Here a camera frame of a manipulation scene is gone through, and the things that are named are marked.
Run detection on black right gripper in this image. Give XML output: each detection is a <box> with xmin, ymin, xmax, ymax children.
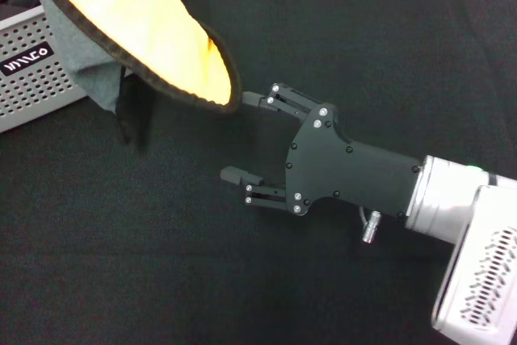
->
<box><xmin>220</xmin><ymin>82</ymin><xmax>425</xmax><ymax>223</ymax></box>

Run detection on black tablecloth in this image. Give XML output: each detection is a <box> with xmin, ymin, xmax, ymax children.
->
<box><xmin>0</xmin><ymin>0</ymin><xmax>517</xmax><ymax>345</ymax></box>

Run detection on right wrist cable with plug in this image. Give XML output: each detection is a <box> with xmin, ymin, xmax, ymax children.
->
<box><xmin>359</xmin><ymin>206</ymin><xmax>383</xmax><ymax>244</ymax></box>

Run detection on yellow and grey towel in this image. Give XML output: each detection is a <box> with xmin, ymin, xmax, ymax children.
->
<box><xmin>30</xmin><ymin>0</ymin><xmax>243</xmax><ymax>152</ymax></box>

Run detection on grey perforated storage box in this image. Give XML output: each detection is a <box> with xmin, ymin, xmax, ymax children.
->
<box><xmin>0</xmin><ymin>1</ymin><xmax>88</xmax><ymax>134</ymax></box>

